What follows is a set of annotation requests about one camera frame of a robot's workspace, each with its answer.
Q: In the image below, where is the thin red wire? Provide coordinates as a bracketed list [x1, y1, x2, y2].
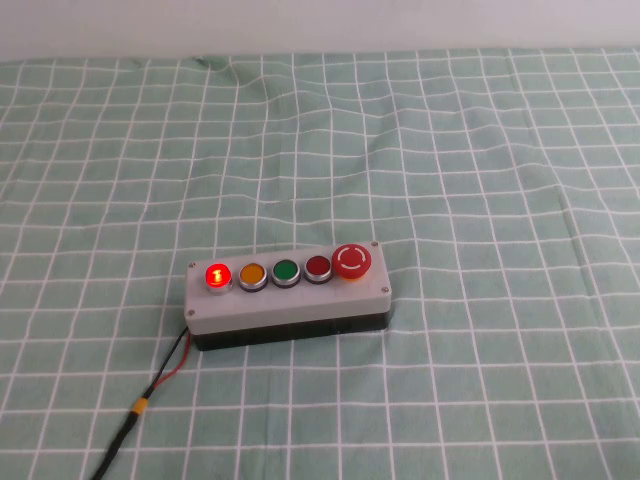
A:
[148, 330, 193, 394]

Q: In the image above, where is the flat red push button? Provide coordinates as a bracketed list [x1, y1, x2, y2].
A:
[304, 254, 333, 286]

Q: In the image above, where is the thick black cable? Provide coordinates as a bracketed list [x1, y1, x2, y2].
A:
[86, 411, 137, 480]

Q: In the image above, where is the red mushroom emergency stop button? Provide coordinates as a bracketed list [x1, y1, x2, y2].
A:
[331, 243, 373, 284]

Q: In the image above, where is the yellow push button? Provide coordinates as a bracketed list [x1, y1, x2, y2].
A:
[237, 262, 268, 293]

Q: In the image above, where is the thin black wire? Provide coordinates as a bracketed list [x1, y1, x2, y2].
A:
[141, 327, 191, 403]

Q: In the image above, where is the lit red indicator button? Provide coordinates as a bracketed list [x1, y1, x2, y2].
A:
[204, 261, 234, 296]

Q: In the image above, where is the grey black button control box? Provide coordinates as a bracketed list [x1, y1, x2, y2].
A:
[183, 241, 393, 354]

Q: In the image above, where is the green white checked tablecloth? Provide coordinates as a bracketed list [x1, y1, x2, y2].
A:
[0, 47, 640, 480]

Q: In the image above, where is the green push button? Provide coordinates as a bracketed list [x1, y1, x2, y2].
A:
[270, 258, 301, 290]

